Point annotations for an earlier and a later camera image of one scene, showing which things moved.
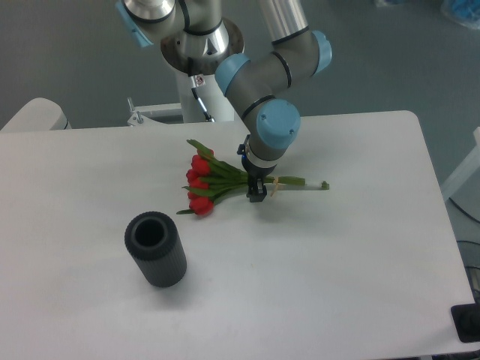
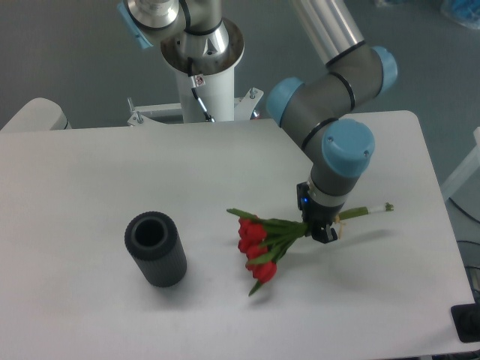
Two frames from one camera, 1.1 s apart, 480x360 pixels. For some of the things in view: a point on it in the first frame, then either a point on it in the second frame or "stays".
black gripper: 256,172 -> 313,214
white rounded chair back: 38,114 stays
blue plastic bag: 465,12 stays
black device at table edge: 466,319 stays
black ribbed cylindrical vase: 153,241 stays
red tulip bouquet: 210,181 -> 265,241
